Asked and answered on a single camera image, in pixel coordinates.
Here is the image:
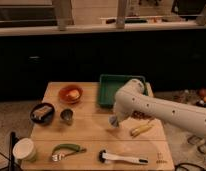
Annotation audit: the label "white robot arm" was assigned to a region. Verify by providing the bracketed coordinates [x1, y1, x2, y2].
[109, 79, 206, 139]

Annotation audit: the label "small metal cup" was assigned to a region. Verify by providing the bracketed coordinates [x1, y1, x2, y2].
[60, 109, 73, 125]

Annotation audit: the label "brown woven trivet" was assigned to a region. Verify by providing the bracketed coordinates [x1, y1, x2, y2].
[131, 111, 154, 120]

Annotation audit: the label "green plastic tray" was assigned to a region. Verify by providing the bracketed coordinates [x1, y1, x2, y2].
[97, 74, 146, 109]

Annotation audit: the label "white black dish brush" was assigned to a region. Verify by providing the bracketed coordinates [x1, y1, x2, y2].
[98, 150, 148, 165]

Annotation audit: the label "bread roll in bowl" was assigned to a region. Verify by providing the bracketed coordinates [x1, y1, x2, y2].
[68, 90, 80, 100]

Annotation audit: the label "orange bowl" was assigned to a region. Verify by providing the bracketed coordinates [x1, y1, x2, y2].
[58, 84, 83, 104]

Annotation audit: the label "tan block in bowl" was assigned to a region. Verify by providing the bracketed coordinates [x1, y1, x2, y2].
[33, 106, 52, 119]

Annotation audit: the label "black bowl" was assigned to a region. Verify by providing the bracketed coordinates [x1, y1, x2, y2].
[30, 103, 55, 125]

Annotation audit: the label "white lidded tub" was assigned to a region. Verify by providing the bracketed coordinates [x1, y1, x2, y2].
[13, 138, 37, 162]

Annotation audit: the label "black stand left edge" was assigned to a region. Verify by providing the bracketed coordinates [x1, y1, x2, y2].
[8, 132, 19, 171]

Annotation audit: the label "green handled tongs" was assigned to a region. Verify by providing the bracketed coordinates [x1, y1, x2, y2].
[51, 143, 87, 162]

